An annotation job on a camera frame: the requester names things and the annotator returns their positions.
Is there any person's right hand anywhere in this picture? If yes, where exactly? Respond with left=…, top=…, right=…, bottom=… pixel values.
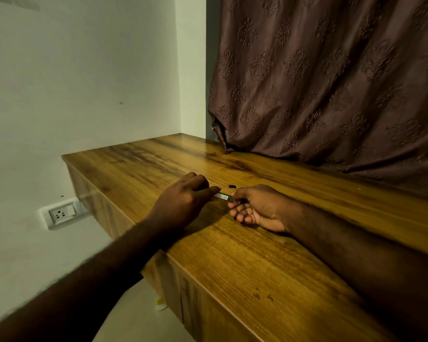
left=227, top=184, right=292, bottom=234

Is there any person's left hand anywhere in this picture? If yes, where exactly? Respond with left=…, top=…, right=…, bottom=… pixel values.
left=145, top=172, right=222, bottom=243

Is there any person's right forearm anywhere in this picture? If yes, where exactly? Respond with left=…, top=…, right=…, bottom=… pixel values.
left=284, top=201, right=428, bottom=342

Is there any person's left forearm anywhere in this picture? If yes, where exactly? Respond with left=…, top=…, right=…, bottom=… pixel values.
left=0, top=218, right=169, bottom=342

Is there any wooden desk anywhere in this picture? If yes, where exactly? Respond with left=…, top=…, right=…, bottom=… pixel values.
left=61, top=133, right=428, bottom=342

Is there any brown patterned curtain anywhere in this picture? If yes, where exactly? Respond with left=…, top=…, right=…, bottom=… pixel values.
left=207, top=0, right=428, bottom=196

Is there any white wall socket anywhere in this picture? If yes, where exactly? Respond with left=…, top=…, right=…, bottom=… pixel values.
left=39, top=197, right=90, bottom=230

